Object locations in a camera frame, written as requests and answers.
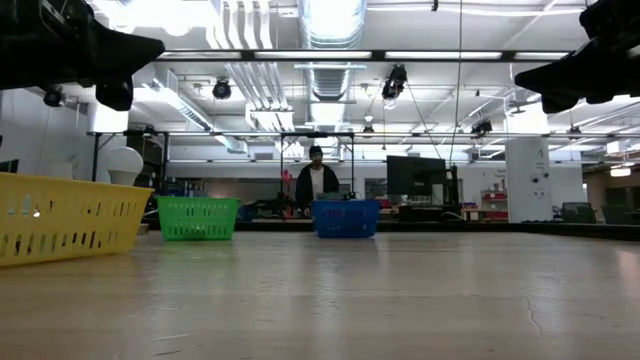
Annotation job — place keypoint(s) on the yellow plastic basket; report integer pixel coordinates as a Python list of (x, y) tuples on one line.
[(65, 220)]

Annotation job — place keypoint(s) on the large black monitor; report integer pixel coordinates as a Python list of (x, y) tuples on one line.
[(415, 177)]

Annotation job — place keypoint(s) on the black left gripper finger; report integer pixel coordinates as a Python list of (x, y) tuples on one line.
[(127, 45), (134, 64)]

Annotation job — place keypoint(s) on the white light bulb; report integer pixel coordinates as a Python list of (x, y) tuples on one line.
[(124, 162)]

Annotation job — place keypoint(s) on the green plastic basket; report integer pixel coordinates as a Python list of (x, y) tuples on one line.
[(197, 217)]

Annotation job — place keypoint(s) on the black ceiling spotlight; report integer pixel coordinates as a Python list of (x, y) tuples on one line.
[(54, 98), (481, 127), (221, 89), (395, 81)]

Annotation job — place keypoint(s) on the blue plastic basket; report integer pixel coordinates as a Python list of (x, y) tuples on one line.
[(345, 218)]

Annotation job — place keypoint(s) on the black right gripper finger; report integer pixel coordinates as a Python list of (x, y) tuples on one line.
[(552, 90), (560, 70)]

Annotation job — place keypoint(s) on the red background object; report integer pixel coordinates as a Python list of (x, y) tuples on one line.
[(286, 177)]

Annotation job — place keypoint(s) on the red storage shelf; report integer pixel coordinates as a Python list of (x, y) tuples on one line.
[(495, 197)]

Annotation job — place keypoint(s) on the black background workstation frame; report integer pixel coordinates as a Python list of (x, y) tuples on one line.
[(320, 134)]

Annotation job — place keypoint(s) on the person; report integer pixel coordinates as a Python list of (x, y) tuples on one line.
[(302, 187)]

